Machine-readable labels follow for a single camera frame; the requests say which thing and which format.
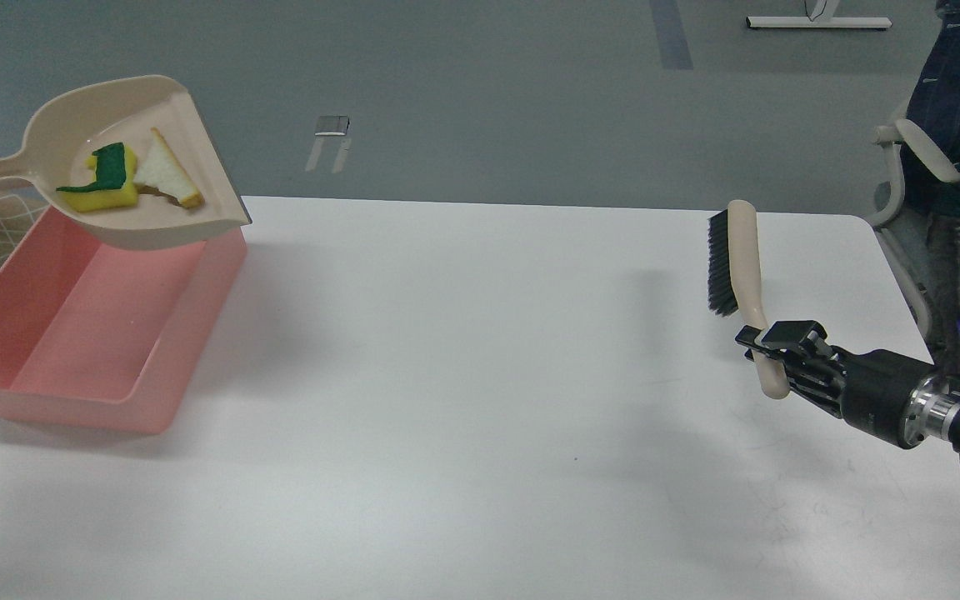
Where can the white desk foot bar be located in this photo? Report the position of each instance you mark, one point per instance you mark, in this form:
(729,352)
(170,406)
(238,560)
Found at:
(819,15)

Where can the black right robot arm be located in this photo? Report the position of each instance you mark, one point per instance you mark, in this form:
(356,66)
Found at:
(898,399)

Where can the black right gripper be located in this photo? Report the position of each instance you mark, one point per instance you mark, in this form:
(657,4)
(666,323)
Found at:
(894,398)

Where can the yellow green sponge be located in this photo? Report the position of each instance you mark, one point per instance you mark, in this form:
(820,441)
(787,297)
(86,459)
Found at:
(112,187)

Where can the pink plastic bin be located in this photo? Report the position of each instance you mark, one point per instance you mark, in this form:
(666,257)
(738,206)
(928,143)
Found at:
(95,336)

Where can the beige hand brush black bristles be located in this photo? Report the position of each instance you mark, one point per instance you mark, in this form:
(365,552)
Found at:
(734,285)

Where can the beige plastic dustpan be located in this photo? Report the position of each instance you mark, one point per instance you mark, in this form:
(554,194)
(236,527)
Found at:
(67,129)

